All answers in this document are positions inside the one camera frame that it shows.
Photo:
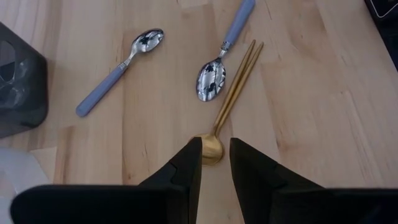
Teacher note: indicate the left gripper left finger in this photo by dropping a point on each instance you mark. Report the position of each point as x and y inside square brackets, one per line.
[124, 205]

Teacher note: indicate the gold spoon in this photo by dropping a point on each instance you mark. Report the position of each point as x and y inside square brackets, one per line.
[245, 74]
[213, 149]

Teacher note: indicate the clear plastic bin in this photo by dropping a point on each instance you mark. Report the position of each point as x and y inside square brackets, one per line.
[18, 174]

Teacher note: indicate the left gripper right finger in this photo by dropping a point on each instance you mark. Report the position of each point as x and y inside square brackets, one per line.
[295, 205]

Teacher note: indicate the dark grey plastic bin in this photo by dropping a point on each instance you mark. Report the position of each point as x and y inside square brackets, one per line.
[28, 93]

